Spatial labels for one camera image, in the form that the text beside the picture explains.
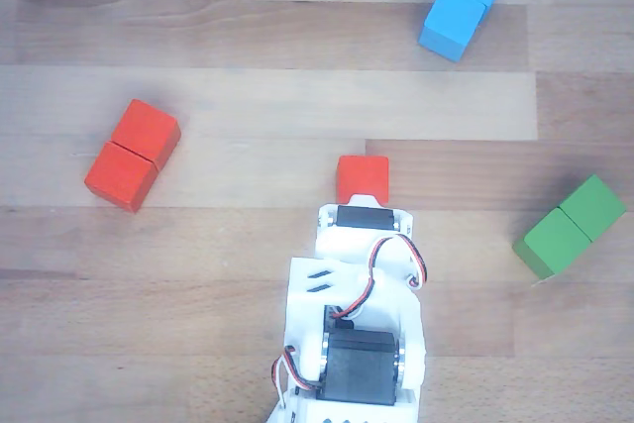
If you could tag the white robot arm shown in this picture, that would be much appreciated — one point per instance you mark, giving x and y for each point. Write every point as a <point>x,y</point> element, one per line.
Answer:
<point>356,363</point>

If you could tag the long red block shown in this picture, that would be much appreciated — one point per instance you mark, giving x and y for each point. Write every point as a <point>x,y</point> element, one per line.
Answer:
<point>129,160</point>

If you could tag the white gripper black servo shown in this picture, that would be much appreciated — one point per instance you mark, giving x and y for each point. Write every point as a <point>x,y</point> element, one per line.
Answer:
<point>365,218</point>

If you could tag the small red cube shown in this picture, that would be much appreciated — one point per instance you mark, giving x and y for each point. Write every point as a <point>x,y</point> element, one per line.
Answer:
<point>361,175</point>

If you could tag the long green block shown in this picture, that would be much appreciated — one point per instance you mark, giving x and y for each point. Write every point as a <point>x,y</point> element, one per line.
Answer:
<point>564,235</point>

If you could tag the long blue block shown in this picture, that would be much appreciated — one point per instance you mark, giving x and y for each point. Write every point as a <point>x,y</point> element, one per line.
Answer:
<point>455,17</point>

